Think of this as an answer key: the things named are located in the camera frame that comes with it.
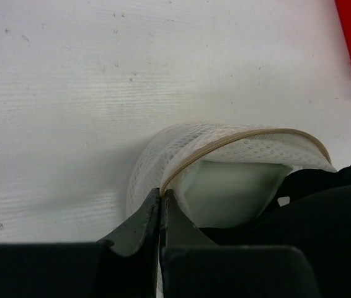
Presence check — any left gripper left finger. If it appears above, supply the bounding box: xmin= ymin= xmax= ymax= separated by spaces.
xmin=0 ymin=189 xmax=161 ymax=297

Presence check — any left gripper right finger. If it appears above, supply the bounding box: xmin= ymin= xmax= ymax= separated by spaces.
xmin=160 ymin=189 xmax=321 ymax=297

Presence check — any pale green bra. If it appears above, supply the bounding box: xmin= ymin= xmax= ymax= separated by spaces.
xmin=174 ymin=161 xmax=291 ymax=228

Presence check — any white mesh laundry bag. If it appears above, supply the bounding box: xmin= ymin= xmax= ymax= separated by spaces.
xmin=126 ymin=123 xmax=335 ymax=215

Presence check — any black bra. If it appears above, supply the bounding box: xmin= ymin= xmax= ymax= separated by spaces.
xmin=203 ymin=166 xmax=351 ymax=297

